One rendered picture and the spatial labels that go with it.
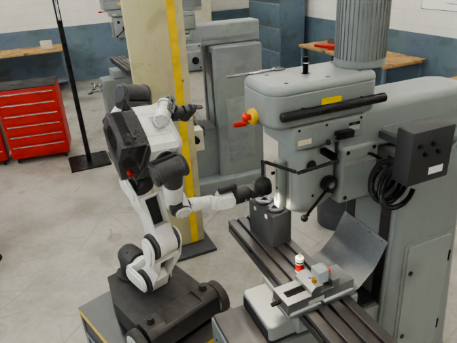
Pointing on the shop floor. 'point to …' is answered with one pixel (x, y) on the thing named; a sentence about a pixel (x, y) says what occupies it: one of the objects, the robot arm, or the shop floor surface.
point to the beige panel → (169, 28)
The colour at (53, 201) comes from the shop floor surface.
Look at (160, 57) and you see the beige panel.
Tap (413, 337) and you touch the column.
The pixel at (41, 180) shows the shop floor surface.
